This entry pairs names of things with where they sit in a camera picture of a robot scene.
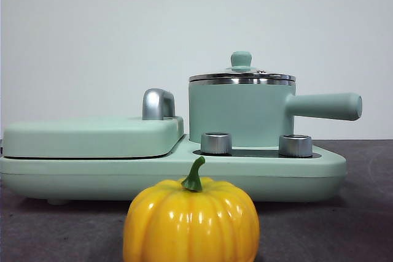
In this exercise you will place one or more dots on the glass lid mint green knob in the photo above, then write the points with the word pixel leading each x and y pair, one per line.
pixel 241 59

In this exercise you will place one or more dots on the yellow toy pumpkin green stem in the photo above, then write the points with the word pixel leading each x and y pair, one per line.
pixel 190 222

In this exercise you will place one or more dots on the silver control knob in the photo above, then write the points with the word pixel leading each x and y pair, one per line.
pixel 215 144
pixel 295 145

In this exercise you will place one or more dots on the mint green breakfast machine base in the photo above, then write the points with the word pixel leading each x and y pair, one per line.
pixel 184 179

